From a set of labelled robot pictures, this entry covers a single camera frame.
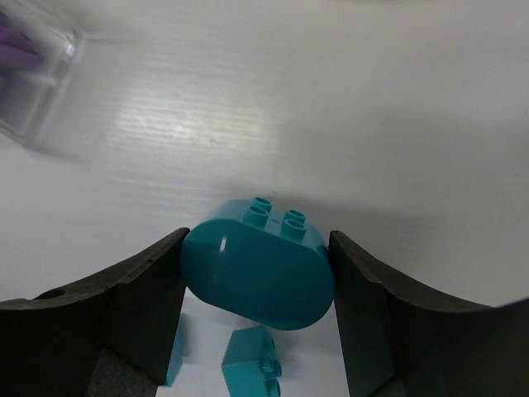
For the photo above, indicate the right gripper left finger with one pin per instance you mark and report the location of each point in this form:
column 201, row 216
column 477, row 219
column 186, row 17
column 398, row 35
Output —
column 108, row 334

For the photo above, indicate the purple rounded lego brick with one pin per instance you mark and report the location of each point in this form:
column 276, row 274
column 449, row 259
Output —
column 18, row 51

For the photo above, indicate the small teal lego cube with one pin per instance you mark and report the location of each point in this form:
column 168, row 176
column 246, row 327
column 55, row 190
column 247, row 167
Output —
column 250, row 366

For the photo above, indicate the clear plastic container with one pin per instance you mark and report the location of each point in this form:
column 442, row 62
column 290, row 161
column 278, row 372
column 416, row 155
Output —
column 27, row 96

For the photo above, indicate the teal rounded lego brick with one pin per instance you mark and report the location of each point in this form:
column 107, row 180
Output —
column 252, row 260

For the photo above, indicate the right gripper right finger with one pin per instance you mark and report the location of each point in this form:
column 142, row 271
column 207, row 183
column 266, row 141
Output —
column 400, row 337

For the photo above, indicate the teal rectangular lego brick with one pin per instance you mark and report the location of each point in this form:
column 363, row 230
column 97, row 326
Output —
column 176, row 358

